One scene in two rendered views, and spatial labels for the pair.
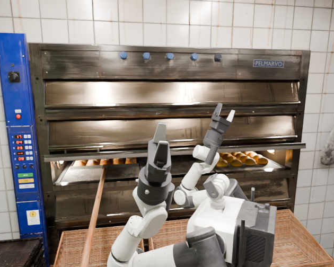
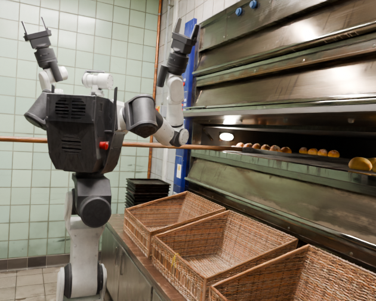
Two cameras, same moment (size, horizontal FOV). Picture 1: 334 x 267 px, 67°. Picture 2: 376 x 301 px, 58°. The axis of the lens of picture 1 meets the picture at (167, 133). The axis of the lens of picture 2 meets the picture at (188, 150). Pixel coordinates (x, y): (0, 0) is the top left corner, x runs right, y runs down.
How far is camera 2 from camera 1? 201 cm
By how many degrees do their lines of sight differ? 75
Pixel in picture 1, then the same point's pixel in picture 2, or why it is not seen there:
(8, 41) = (188, 27)
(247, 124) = (363, 72)
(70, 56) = (213, 27)
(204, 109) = (299, 56)
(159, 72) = (263, 20)
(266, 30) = not seen: outside the picture
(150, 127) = (249, 88)
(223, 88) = (329, 16)
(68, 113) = (205, 79)
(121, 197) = (222, 172)
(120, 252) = not seen: hidden behind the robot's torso
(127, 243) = not seen: hidden behind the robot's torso
